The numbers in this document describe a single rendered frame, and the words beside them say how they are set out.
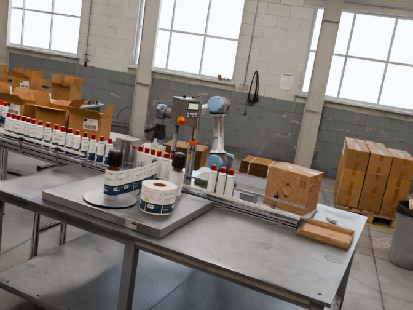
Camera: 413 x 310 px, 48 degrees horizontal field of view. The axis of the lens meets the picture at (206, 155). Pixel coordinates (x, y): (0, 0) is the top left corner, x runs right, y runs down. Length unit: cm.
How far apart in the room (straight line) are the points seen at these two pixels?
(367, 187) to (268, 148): 277
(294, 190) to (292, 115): 537
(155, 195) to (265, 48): 617
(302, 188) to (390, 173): 327
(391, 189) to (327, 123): 248
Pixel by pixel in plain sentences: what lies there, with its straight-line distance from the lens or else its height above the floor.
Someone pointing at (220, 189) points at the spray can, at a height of 94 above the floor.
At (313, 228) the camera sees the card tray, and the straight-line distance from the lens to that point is 304.
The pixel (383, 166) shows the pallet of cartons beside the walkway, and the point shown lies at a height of 75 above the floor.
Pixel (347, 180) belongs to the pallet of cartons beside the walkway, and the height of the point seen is 48.
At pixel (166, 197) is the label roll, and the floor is 99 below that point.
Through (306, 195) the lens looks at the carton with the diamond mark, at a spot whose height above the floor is 99.
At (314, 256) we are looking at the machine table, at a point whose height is 83.
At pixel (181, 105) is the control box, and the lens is 317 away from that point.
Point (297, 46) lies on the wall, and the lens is 845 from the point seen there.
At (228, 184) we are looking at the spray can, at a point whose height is 99.
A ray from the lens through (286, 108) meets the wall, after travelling 848.
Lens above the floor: 179
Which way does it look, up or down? 12 degrees down
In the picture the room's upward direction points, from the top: 9 degrees clockwise
